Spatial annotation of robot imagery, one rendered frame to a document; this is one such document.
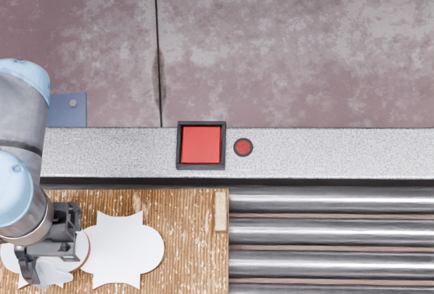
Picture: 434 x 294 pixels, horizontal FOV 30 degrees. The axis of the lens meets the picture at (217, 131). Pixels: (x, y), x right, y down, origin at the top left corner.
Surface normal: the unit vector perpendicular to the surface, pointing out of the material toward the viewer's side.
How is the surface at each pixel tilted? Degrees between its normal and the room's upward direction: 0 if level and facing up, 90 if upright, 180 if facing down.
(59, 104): 0
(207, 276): 0
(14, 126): 25
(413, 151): 0
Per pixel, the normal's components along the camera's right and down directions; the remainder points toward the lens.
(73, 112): -0.07, -0.33
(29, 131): 0.68, -0.22
